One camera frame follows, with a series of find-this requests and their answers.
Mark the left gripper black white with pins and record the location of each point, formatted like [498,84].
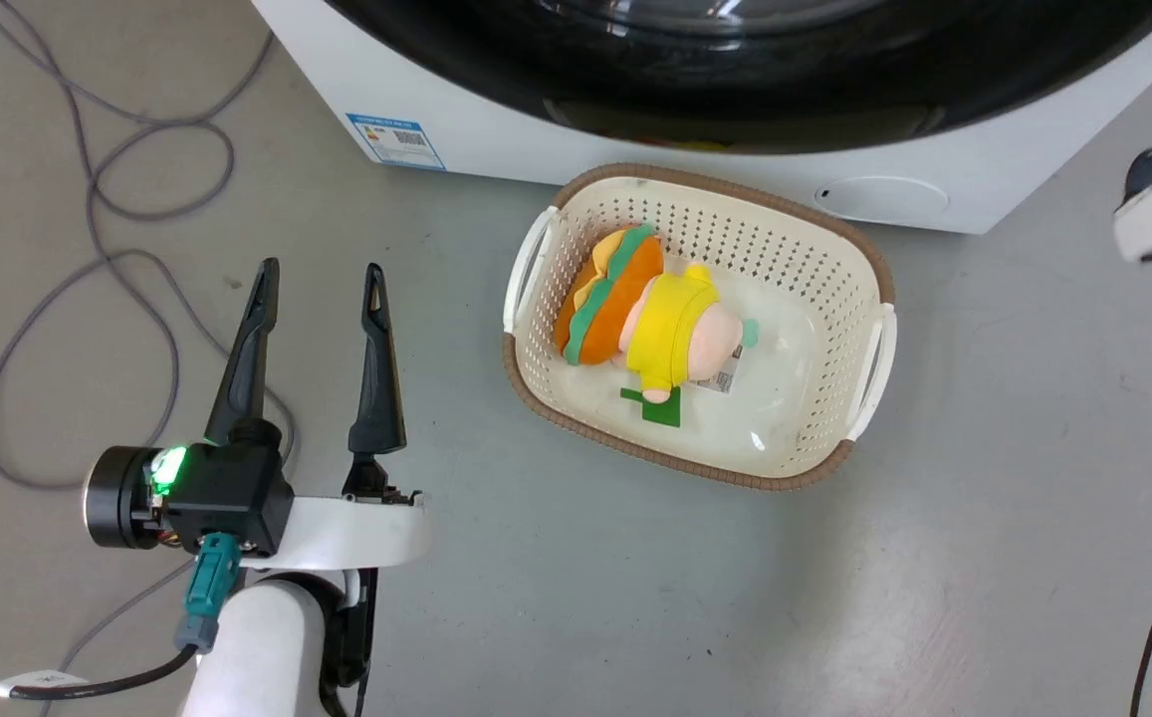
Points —
[227,493]

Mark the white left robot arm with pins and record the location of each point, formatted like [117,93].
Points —
[257,647]

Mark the white washing machine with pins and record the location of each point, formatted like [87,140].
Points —
[496,149]

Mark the black round washing machine door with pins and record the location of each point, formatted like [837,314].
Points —
[635,80]

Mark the blue white energy label sticker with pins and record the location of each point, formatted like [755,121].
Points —
[396,141]

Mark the hamburger plush toy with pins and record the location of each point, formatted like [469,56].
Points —
[615,299]

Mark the round white filter cover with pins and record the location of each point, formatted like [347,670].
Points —
[884,199]

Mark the green flat piece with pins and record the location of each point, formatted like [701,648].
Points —
[657,408]

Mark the doll with yellow clothes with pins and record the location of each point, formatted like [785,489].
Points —
[670,329]

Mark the cream plastic laundry basket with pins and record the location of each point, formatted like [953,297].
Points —
[785,249]

